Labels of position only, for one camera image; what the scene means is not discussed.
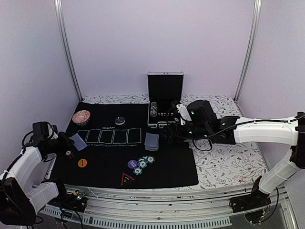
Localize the patterned ceramic bowl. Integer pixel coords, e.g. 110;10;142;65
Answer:
72;110;91;126

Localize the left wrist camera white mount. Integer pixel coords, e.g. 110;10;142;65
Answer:
48;125;58;139

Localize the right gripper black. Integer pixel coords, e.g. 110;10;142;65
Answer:
159;121;210;144

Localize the aluminium poker chip case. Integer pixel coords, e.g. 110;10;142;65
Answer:
147;72;184;128

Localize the left chip stack in case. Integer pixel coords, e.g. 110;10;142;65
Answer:
150;102;158;118

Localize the aluminium front rail frame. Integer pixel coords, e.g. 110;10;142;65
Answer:
38;185;298;229

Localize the black poker mat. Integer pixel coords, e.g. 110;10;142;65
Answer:
51;103;199;189

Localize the clear round dealer button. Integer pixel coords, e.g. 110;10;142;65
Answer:
114;116;125;125

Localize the left aluminium corner post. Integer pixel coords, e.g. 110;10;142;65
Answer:
54;0;83;102

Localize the purple small blind button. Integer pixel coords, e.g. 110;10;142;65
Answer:
127;160;138;169

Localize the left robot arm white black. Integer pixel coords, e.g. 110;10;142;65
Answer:
0;122;74;226

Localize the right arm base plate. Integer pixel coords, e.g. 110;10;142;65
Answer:
229;191;271;213

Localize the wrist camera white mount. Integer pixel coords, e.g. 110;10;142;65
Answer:
48;125;58;139
171;100;187;125

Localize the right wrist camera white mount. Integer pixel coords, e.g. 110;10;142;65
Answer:
171;100;187;125

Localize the orange big blind button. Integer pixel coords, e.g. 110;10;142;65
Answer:
77;158;88;168

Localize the aluminium corner post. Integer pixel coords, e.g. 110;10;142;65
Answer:
234;0;262;103
54;0;83;102

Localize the right aluminium corner post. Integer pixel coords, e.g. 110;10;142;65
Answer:
234;0;262;103

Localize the triangular red black marker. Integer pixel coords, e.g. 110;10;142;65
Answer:
121;173;135;186

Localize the blue card player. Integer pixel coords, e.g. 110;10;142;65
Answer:
69;134;88;151

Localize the red brown poker chip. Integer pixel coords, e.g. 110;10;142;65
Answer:
65;150;74;160

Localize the red dice row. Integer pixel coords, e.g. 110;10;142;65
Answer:
158;112;171;116

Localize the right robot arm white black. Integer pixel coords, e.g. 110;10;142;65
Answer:
165;100;305;208

